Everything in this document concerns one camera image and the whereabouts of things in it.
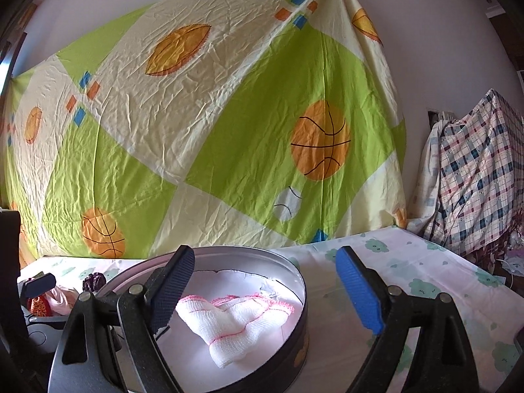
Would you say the green cream sports bedsheet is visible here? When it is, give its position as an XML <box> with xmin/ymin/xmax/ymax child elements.
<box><xmin>1</xmin><ymin>0</ymin><xmax>407</xmax><ymax>259</ymax></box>

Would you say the cloud print table cloth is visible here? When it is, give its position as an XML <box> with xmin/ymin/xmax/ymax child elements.
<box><xmin>19</xmin><ymin>225</ymin><xmax>524</xmax><ymax>393</ymax></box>

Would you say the purple scrunchie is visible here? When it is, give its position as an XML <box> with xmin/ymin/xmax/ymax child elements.
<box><xmin>82</xmin><ymin>272</ymin><xmax>106</xmax><ymax>293</ymax></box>

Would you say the plaid cloth-covered furniture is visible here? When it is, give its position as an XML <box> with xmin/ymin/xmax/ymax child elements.
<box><xmin>408</xmin><ymin>90</ymin><xmax>523</xmax><ymax>271</ymax></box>

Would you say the red embroidered pouch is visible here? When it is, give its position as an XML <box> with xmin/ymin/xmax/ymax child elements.
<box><xmin>28</xmin><ymin>294</ymin><xmax>52</xmax><ymax>318</ymax></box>

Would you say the round cookie tin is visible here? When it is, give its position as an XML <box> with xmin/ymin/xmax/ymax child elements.
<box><xmin>94</xmin><ymin>246</ymin><xmax>311</xmax><ymax>393</ymax></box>

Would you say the pink cloth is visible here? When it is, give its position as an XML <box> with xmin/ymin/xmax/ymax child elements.
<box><xmin>45</xmin><ymin>287</ymin><xmax>79</xmax><ymax>315</ymax></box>

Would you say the white pink-trimmed gauze cloth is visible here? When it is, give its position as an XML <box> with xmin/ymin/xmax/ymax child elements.
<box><xmin>176</xmin><ymin>294</ymin><xmax>295</xmax><ymax>368</ymax></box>

